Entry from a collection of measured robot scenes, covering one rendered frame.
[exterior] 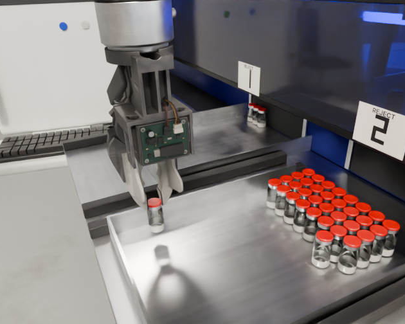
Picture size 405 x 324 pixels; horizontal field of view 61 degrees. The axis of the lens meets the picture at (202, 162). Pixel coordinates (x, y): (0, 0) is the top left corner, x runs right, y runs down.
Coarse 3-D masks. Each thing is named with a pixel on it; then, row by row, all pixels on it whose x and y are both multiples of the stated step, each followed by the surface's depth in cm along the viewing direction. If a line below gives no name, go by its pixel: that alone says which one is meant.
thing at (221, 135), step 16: (192, 112) 88; (208, 112) 90; (224, 112) 92; (240, 112) 94; (208, 128) 87; (224, 128) 87; (240, 128) 86; (256, 128) 86; (208, 144) 79; (224, 144) 78; (240, 144) 78; (256, 144) 78; (272, 144) 78; (288, 144) 71; (304, 144) 73; (192, 160) 72; (208, 160) 72; (224, 160) 65; (240, 160) 67
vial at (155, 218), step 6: (150, 210) 47; (156, 210) 47; (162, 210) 47; (150, 216) 47; (156, 216) 47; (162, 216) 48; (150, 222) 48; (156, 222) 47; (162, 222) 48; (150, 228) 48; (156, 228) 48; (162, 228) 48
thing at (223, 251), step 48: (192, 192) 55; (240, 192) 59; (144, 240) 50; (192, 240) 50; (240, 240) 49; (288, 240) 49; (144, 288) 42; (192, 288) 42; (240, 288) 42; (288, 288) 41; (336, 288) 41
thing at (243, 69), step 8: (240, 64) 77; (248, 64) 74; (240, 72) 78; (248, 72) 75; (256, 72) 72; (240, 80) 79; (248, 80) 76; (256, 80) 73; (240, 88) 80; (248, 88) 76; (256, 88) 74
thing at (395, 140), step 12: (360, 108) 51; (372, 108) 49; (360, 120) 51; (372, 120) 49; (396, 120) 46; (360, 132) 52; (396, 132) 46; (372, 144) 50; (384, 144) 48; (396, 144) 47; (396, 156) 47
